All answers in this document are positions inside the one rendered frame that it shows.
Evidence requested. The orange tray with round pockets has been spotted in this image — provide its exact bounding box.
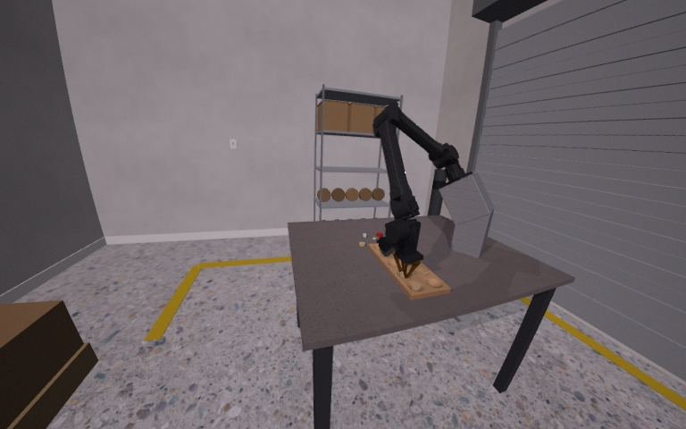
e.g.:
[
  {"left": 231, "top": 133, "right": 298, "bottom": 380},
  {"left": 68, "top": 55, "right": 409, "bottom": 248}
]
[{"left": 368, "top": 243, "right": 451, "bottom": 300}]

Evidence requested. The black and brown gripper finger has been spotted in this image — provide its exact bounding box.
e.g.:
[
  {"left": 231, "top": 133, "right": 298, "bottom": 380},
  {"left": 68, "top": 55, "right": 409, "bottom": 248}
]
[
  {"left": 393, "top": 253, "right": 403, "bottom": 272},
  {"left": 401, "top": 260, "right": 421, "bottom": 278}
]

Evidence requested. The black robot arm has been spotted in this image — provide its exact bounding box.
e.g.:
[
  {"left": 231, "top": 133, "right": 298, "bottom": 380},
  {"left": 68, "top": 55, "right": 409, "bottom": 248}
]
[{"left": 372, "top": 101, "right": 473, "bottom": 257}]

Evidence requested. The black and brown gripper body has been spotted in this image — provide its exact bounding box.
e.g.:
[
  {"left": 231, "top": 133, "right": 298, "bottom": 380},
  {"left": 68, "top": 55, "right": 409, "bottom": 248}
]
[{"left": 395, "top": 238, "right": 423, "bottom": 264}]

